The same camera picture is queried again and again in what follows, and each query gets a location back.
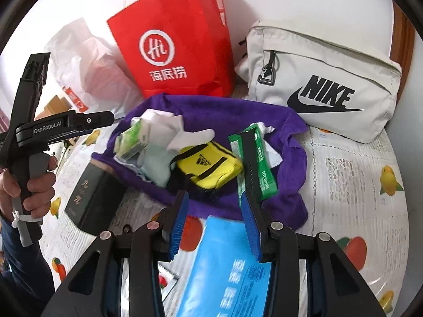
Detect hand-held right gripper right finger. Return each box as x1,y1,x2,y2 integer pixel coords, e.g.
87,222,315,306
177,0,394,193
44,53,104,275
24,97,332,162
241,192,387,317

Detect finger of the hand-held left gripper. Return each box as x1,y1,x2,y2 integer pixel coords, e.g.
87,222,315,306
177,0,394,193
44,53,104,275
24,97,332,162
67,111,115,132
15,52,52,129

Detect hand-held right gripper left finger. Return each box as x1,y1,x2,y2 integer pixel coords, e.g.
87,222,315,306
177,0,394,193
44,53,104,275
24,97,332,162
41,190,190,317

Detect green tissue packet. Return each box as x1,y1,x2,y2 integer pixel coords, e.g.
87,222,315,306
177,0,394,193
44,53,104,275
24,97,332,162
113,115,155,160

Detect light green cloth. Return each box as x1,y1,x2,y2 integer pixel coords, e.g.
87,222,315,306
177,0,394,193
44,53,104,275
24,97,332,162
113,141,180,189

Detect yellow pouch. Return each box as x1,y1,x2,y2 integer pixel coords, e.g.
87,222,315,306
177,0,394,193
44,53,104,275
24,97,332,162
169,139,245,193

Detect black watch strap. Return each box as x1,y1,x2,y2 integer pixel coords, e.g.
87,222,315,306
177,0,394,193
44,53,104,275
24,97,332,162
239,127,265,194

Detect white glove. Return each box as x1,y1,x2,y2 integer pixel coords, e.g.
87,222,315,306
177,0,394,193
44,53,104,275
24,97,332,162
141,108,216,153

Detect purple towel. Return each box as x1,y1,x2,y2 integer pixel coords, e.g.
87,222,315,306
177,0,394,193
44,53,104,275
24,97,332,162
91,93,310,229

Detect person's left forearm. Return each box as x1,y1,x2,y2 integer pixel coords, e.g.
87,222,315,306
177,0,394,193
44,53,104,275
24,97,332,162
0,202,56,307

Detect person's left hand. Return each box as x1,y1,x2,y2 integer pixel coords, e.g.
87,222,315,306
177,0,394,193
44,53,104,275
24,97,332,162
0,156,59,217

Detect brown cardboard box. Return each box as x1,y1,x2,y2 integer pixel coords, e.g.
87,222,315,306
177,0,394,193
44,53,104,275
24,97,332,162
34,93,72,122

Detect blue tissue pack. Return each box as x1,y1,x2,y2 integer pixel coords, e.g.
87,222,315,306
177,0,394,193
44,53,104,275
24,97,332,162
174,216,275,317

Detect white plastic shopping bag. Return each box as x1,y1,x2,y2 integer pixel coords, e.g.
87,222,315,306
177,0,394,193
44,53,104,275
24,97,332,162
43,17,143,120

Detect small printed sachet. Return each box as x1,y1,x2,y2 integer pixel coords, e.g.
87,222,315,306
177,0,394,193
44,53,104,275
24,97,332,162
157,263,181,300

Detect white paper tissue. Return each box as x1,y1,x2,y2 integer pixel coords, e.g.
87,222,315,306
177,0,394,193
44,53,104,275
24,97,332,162
255,122,285,170

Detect dark tin box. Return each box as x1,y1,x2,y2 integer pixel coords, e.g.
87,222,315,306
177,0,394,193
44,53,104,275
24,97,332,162
64,163,128,234

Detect fruit print lace tablecloth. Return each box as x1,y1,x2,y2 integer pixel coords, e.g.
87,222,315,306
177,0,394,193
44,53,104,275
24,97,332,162
33,118,417,317

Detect red paper bag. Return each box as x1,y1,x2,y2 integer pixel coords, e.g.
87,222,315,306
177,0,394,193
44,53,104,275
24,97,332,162
106,0,236,100

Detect beige waist bag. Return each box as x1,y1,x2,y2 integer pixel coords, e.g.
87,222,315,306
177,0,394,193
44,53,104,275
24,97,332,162
234,20,404,145

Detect white cable tie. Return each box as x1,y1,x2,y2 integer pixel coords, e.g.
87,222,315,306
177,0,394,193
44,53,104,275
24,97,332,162
11,209,42,229

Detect wooden door frame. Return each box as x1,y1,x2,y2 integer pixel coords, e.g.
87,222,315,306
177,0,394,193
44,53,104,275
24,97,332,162
389,0,417,71

